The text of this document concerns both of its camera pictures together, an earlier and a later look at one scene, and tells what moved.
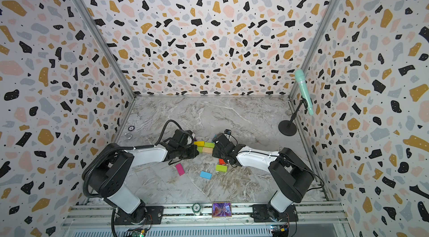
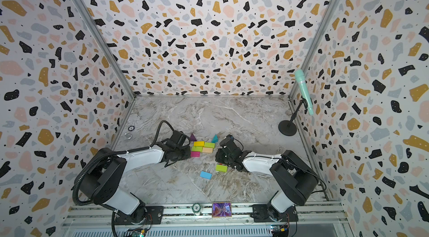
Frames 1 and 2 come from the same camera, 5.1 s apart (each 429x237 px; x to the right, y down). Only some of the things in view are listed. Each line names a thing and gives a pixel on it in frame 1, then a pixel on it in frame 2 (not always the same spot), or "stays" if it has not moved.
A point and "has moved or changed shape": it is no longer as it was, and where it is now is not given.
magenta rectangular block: [180, 169] has moved or changed shape
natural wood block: [208, 150] stays
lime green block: [221, 167] stays
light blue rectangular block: [206, 175] stays
